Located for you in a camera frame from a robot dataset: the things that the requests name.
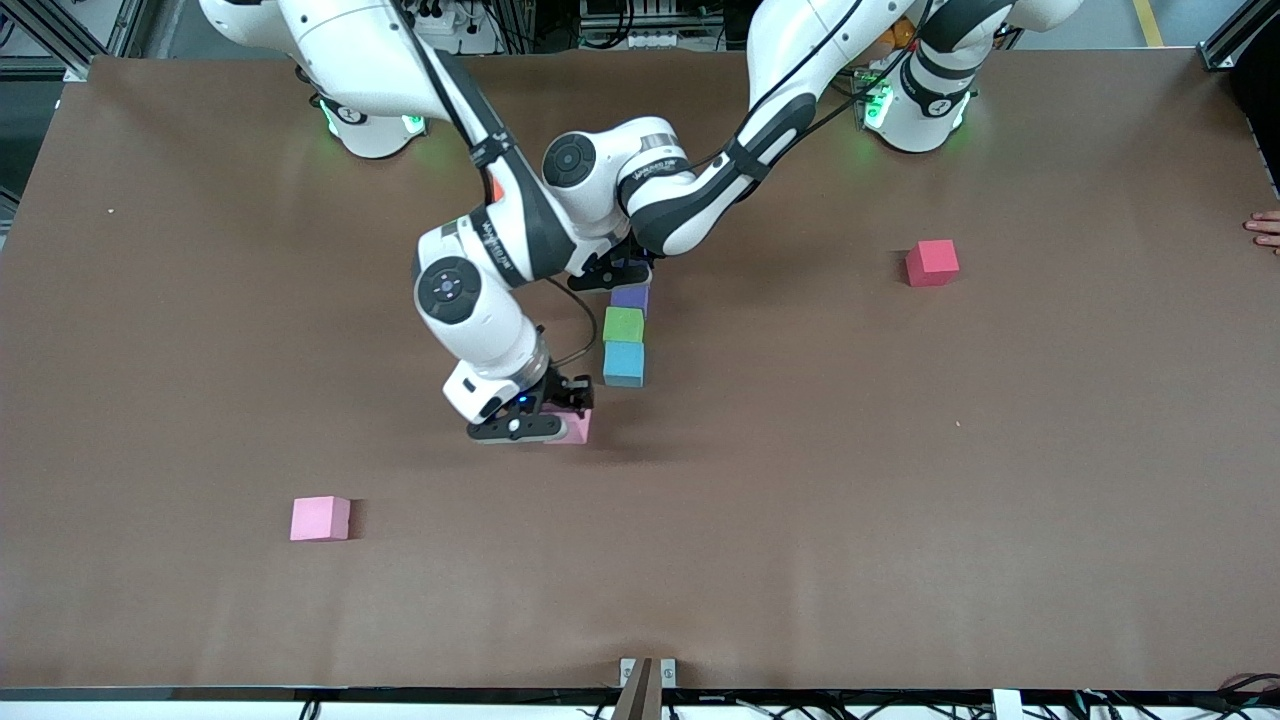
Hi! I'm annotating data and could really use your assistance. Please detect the white metal bracket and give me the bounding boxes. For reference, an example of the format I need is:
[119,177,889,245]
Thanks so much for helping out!
[619,657,678,689]

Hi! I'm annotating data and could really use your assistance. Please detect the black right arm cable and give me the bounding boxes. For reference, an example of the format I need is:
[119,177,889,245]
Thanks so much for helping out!
[405,30,598,369]

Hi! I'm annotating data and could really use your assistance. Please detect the pink foam cube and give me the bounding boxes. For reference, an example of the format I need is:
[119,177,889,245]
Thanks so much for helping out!
[545,405,593,445]
[290,496,353,542]

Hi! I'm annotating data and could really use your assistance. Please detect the aluminium frame strut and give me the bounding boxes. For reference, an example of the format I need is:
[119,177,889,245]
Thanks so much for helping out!
[0,0,151,81]

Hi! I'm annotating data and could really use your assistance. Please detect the white power strip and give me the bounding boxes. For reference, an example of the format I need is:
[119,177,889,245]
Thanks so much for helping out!
[410,0,501,56]

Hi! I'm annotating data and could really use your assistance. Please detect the teal foam cube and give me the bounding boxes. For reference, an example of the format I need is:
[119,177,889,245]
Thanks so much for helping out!
[602,342,647,388]

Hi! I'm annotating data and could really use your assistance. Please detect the red foam cube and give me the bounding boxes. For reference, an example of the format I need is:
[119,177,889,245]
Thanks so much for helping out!
[905,239,960,288]

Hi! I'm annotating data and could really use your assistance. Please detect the black table edge rail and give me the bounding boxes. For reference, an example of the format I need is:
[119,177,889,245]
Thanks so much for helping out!
[0,686,1280,703]

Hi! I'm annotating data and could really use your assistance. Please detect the grey power strip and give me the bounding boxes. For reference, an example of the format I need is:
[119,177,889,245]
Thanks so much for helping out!
[580,28,701,51]

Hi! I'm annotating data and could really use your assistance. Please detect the black frame strut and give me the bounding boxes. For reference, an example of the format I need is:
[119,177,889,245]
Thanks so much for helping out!
[1198,0,1280,71]

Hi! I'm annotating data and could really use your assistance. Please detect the brown table cover mat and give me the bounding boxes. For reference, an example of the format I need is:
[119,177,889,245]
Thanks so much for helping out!
[0,50,1280,693]

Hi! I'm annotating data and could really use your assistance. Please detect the black cable bundle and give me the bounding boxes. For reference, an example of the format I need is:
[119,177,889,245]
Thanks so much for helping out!
[1075,672,1280,720]

